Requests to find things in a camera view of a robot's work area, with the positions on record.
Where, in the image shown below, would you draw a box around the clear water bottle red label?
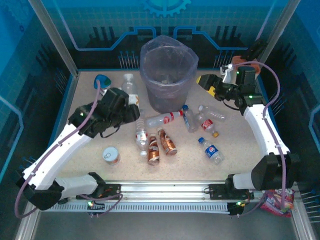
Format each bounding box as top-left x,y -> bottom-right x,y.
134,118 -> 150,158

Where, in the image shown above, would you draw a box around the clear plastic bottle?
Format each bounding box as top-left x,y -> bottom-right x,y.
198,104 -> 226,123

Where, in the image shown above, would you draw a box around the clear bottle white label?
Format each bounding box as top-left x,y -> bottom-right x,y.
121,73 -> 141,107

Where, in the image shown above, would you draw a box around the white bottle red label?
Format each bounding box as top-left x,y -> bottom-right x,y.
145,109 -> 185,129

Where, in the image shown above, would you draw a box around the red label bottle yellow cap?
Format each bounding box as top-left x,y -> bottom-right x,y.
200,118 -> 220,138

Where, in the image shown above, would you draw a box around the clear bottle blue cap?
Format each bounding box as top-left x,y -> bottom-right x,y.
181,104 -> 200,133

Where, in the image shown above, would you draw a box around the brown drink bottle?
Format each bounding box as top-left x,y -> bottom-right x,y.
156,126 -> 178,156
146,133 -> 161,166

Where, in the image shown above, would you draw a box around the clear bottle blue red label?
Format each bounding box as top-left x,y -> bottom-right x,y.
198,136 -> 225,166

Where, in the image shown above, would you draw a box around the grey round waste bin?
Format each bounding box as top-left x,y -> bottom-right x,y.
139,34 -> 200,114

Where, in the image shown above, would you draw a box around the clear purple bin liner bag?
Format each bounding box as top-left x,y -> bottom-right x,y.
139,34 -> 200,92

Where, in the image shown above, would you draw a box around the beige knife block orange top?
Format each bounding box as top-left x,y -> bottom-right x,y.
231,55 -> 261,77

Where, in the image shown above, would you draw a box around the tin can pull tab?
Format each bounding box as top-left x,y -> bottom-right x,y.
102,146 -> 121,166

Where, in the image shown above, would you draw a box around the red purple candy bag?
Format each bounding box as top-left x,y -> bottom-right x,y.
259,188 -> 295,218

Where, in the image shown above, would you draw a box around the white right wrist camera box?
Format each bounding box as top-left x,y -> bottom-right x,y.
219,63 -> 238,84

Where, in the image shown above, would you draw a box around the black knife handle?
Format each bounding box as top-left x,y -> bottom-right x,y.
246,39 -> 267,61

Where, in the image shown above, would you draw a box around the aluminium frame post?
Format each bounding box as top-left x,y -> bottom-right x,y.
256,0 -> 298,63
27,0 -> 80,77

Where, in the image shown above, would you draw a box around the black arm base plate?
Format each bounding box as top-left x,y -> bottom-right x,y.
208,183 -> 255,201
76,183 -> 123,201

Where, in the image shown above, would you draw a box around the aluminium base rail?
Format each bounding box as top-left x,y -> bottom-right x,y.
57,179 -> 300,201

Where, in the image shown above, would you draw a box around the slotted grey cable duct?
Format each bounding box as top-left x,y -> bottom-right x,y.
47,202 -> 231,213

